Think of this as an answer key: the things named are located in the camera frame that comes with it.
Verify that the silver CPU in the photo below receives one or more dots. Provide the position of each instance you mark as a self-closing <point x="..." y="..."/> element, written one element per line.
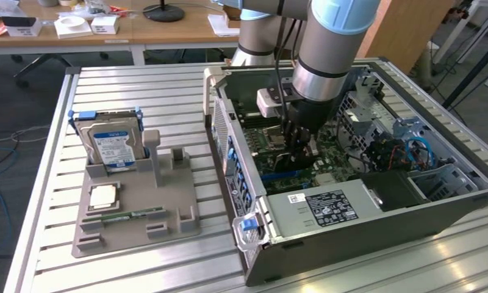
<point x="103" y="196"/>

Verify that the black slanted stand leg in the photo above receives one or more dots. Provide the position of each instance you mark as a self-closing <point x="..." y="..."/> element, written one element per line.
<point x="471" y="73"/>

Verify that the hard disk with blue bracket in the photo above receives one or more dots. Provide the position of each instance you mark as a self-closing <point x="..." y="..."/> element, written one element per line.
<point x="111" y="146"/>

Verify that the green RAM stick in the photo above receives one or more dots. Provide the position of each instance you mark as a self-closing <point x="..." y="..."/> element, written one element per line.
<point x="122" y="215"/>

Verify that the blue case latch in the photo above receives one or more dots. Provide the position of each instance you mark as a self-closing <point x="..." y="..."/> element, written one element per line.
<point x="248" y="225"/>

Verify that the green graphics card with fan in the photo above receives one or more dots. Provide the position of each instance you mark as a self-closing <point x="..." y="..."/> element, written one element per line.
<point x="287" y="164"/>

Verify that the blue expansion slot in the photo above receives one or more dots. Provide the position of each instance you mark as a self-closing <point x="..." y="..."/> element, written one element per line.
<point x="280" y="175"/>

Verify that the black round lamp base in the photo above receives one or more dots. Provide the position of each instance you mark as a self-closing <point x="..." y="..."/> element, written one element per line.
<point x="164" y="13"/>

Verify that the white box with black lid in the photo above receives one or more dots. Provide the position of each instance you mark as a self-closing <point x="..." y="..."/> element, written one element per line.
<point x="23" y="29"/>

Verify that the wooden desk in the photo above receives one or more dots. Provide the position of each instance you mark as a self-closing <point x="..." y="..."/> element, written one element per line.
<point x="48" y="42"/>

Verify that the open grey PC case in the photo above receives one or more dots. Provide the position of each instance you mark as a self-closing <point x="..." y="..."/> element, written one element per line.
<point x="350" y="238"/>

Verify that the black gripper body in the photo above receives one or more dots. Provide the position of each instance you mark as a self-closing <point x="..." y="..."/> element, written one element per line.
<point x="311" y="116"/>

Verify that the black office chair base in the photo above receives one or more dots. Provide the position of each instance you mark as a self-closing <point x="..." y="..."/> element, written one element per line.
<point x="40" y="65"/>

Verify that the metal disk bay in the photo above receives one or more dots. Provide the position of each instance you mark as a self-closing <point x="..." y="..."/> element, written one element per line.
<point x="443" y="183"/>

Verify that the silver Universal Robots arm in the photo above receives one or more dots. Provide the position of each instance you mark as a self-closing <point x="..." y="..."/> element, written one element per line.
<point x="330" y="45"/>

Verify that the grey parts rack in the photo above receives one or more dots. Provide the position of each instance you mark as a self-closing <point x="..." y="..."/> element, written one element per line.
<point x="146" y="189"/>

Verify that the white paper stack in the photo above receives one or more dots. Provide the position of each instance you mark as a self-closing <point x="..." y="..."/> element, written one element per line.
<point x="223" y="29"/>

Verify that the grey power supply unit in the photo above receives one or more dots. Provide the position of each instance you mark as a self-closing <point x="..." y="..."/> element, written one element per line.
<point x="292" y="213"/>

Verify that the CPU socket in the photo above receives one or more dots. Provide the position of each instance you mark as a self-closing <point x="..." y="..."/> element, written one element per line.
<point x="274" y="137"/>

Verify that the wooden cabinet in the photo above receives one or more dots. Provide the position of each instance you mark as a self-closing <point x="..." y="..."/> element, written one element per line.
<point x="407" y="30"/>

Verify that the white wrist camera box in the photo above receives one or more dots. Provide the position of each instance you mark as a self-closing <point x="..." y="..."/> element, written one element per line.
<point x="268" y="103"/>

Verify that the small white box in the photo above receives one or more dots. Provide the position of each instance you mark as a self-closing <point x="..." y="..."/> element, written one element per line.
<point x="104" y="26"/>

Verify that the green motherboard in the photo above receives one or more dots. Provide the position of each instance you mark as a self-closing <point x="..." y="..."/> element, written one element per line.
<point x="334" y="152"/>

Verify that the white box with round hole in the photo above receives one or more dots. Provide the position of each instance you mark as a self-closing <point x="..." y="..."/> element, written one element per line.
<point x="74" y="27"/>

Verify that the perforated metal drive cage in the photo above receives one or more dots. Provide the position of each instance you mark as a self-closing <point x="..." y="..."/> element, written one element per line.
<point x="366" y="113"/>

